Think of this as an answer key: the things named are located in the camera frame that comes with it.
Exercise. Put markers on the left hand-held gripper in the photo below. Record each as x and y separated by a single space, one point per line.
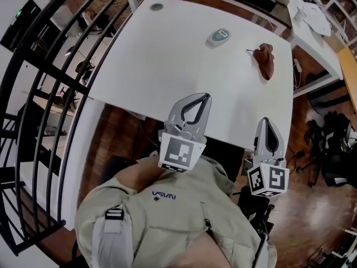
178 153

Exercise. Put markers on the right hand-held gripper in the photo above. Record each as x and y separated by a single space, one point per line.
269 179

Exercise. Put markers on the brown cloth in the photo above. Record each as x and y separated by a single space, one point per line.
266 61

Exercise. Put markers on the grey teal handheld device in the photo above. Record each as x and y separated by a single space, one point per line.
219 38

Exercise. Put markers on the person's left forearm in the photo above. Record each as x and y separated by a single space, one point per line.
139 174

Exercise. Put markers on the black office chair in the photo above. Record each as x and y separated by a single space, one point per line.
334 149

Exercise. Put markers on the black waist pack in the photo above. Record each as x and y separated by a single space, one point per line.
256 208

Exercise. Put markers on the white power strip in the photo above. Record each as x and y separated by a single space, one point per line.
297 65

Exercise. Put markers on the person's beige jacket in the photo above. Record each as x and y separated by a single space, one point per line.
173 219

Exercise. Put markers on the white side table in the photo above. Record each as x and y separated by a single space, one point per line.
315 46

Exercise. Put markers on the yellow wooden desk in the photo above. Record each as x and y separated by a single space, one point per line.
350 71

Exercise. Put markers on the white paper cup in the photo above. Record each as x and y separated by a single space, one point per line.
300 14

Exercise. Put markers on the white crumpled paper sheet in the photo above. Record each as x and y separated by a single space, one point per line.
318 18

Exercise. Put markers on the black metal railing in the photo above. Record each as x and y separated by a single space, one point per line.
47 74

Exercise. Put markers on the white metal shelf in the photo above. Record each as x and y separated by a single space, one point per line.
340 7

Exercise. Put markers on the black wall screen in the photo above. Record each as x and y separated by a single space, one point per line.
19 24

